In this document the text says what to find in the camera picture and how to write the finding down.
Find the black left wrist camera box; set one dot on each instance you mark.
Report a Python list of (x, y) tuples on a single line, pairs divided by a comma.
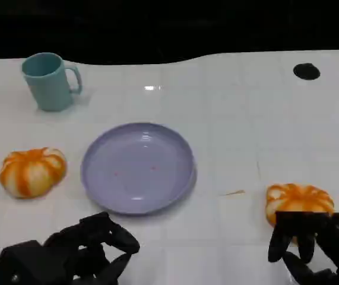
[(29, 264)]

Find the orange and white bread roll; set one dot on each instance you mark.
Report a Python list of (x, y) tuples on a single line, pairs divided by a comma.
[(298, 197), (31, 173)]

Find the black round table grommet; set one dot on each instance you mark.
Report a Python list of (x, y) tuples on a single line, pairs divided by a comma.
[(306, 71)]

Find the pale green mug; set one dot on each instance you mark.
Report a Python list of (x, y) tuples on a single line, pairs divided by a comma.
[(49, 86)]

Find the lilac plate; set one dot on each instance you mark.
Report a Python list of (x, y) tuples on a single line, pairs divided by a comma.
[(136, 169)]

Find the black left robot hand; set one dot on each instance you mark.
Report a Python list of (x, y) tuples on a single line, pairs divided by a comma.
[(98, 237)]

